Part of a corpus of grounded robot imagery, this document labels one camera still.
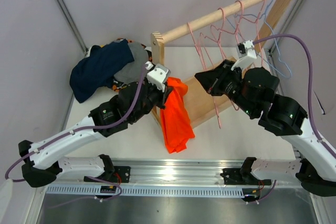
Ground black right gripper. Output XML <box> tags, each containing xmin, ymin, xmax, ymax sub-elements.
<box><xmin>195</xmin><ymin>60</ymin><xmax>258</xmax><ymax>118</ymax></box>

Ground grey shorts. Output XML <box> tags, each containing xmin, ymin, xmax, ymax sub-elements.
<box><xmin>114</xmin><ymin>42</ymin><xmax>149</xmax><ymax>84</ymax></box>

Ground orange camouflage shorts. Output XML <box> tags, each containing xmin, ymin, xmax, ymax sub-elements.
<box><xmin>111</xmin><ymin>40</ymin><xmax>152</xmax><ymax>91</ymax></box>

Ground pink hanger of orange shorts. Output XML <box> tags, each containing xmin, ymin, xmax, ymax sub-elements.
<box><xmin>186</xmin><ymin>22</ymin><xmax>215</xmax><ymax>70</ymax></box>

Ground pink hanger of grey shorts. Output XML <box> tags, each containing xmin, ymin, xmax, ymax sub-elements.
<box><xmin>230</xmin><ymin>0</ymin><xmax>259</xmax><ymax>112</ymax></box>

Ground navy blue shorts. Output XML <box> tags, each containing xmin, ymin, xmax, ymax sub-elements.
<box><xmin>69</xmin><ymin>39</ymin><xmax>134</xmax><ymax>103</ymax></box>

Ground pink hanger of navy shorts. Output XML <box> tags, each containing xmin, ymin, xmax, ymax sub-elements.
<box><xmin>201</xmin><ymin>7</ymin><xmax>229</xmax><ymax>130</ymax></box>

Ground pink hanger of camouflage shorts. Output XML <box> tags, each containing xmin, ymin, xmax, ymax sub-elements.
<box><xmin>255</xmin><ymin>0</ymin><xmax>266</xmax><ymax>67</ymax></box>

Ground blue wire hanger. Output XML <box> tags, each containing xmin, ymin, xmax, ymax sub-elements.
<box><xmin>234</xmin><ymin>0</ymin><xmax>292</xmax><ymax>79</ymax></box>

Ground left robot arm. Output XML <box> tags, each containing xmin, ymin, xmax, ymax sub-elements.
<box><xmin>18</xmin><ymin>81</ymin><xmax>173</xmax><ymax>188</ymax></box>

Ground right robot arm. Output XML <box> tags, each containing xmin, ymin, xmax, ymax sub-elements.
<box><xmin>195</xmin><ymin>60</ymin><xmax>335</xmax><ymax>197</ymax></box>

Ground wooden clothes rack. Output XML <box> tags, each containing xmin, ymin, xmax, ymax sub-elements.
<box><xmin>151</xmin><ymin>0</ymin><xmax>292</xmax><ymax>127</ymax></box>

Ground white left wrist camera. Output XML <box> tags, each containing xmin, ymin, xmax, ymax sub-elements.
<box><xmin>145</xmin><ymin>61</ymin><xmax>171</xmax><ymax>93</ymax></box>

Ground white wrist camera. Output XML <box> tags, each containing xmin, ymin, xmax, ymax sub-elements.
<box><xmin>145</xmin><ymin>61</ymin><xmax>171</xmax><ymax>93</ymax></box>
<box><xmin>231</xmin><ymin>40</ymin><xmax>257</xmax><ymax>71</ymax></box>

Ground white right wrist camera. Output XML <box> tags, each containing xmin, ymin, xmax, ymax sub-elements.
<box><xmin>231</xmin><ymin>40</ymin><xmax>257</xmax><ymax>71</ymax></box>

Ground aluminium mounting rail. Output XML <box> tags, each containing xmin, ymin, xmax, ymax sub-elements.
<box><xmin>45</xmin><ymin>160</ymin><xmax>302</xmax><ymax>201</ymax></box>

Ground aluminium corner post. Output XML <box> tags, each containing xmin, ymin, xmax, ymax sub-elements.
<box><xmin>55</xmin><ymin>0</ymin><xmax>88</xmax><ymax>53</ymax></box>

